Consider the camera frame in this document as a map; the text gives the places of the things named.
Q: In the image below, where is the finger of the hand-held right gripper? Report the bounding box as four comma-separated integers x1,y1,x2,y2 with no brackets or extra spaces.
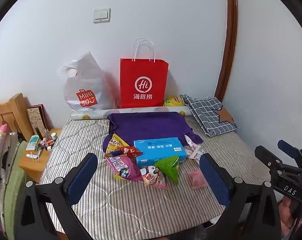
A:
254,145,282,170
277,139,302,165

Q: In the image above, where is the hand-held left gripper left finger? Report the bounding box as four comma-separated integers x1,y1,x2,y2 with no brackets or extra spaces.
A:
15,152,99,240

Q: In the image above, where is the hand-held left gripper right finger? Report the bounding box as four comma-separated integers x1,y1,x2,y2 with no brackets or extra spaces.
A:
199,152,282,240

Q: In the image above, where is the pink square snack packet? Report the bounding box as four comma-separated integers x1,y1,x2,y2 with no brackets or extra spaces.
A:
187,169,208,189

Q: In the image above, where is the white pink snack packet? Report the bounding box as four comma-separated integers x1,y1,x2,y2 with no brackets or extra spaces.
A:
186,145,206,160

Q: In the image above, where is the purple snack packet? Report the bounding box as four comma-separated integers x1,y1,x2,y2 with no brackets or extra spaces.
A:
105,155,144,182

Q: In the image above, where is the green snack packet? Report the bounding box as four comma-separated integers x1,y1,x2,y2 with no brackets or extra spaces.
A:
154,155,180,185

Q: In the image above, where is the yellow triangular snack packet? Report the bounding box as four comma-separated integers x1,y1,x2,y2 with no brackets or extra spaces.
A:
105,134,130,155

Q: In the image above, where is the small red snack packet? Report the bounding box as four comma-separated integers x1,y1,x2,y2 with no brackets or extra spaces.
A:
121,146,143,158

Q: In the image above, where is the panda print snack packet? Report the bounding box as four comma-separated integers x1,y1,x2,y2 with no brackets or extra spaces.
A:
140,165,171,190

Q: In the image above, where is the person's right hand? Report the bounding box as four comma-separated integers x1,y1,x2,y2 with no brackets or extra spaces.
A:
278,195,302,230

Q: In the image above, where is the small pink bottle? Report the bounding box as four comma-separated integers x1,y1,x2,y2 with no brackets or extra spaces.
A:
41,140,54,152

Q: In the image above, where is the wooden nightstand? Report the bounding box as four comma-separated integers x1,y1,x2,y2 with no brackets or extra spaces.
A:
18,128,63,183

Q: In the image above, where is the striped mattress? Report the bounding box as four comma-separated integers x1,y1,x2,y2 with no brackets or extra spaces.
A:
38,115,271,233

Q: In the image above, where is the teal white box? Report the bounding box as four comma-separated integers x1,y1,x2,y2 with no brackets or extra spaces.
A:
26,135,40,151

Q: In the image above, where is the blue tissue pack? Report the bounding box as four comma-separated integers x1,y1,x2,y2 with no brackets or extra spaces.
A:
133,137,186,168

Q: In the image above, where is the green blanket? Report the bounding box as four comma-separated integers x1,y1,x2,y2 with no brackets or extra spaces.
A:
1,140,29,230

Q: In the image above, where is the blue checked folded cloth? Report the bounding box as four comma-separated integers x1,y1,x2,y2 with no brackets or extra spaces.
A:
179,94,239,137

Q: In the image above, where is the purple towel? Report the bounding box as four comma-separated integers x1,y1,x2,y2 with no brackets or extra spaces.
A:
102,112,203,153

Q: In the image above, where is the wooden headboard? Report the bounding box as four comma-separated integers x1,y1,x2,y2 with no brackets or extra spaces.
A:
0,93,34,140

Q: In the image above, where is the white plastic shopping bag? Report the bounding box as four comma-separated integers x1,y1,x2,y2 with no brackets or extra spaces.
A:
57,51,116,112

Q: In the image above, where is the red paper bag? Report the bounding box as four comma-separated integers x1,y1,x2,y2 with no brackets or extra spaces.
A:
120,38,169,108

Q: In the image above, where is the brown wooden door frame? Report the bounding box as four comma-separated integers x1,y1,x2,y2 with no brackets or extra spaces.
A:
214,0,238,100

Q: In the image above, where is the white wall light switch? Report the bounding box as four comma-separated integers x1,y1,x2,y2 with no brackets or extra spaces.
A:
93,7,111,23

